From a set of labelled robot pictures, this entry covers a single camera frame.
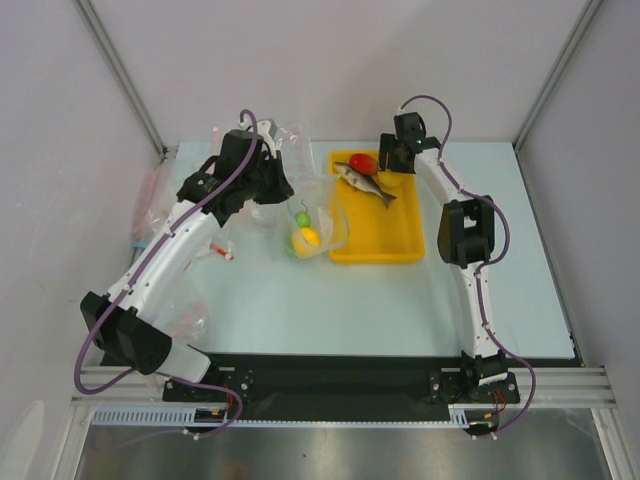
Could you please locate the green toy cucumber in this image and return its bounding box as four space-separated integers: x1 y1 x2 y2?
285 210 311 256

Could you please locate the clear blue-zipper bag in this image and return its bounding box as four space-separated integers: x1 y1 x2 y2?
272 175 350 260

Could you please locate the grey toy fish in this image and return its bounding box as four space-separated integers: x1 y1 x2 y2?
333 162 396 208

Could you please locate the yellow toy pear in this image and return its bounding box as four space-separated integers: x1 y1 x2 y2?
291 227 321 258

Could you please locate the yellow toy lemon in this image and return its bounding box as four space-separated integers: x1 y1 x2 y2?
377 170 404 189

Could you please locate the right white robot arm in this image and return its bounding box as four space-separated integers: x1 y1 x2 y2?
379 112 508 401

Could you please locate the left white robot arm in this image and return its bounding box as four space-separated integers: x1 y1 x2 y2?
80 119 294 400

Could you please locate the pile of spare zip bags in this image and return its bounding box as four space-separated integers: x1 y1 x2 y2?
130 126 241 346

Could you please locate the red toy mango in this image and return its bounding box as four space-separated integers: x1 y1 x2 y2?
348 153 378 176

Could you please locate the yellow plastic tray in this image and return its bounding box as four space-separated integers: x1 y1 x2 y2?
329 174 425 264

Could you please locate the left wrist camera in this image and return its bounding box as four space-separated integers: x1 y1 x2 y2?
256 118 278 157

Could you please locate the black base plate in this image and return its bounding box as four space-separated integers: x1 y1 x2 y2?
99 351 521 422

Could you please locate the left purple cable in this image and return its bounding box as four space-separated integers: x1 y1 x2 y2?
73 108 266 443

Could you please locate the white slotted cable duct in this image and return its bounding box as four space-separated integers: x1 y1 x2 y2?
92 403 501 429

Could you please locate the aluminium frame rail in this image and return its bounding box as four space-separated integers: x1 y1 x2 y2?
72 366 616 408

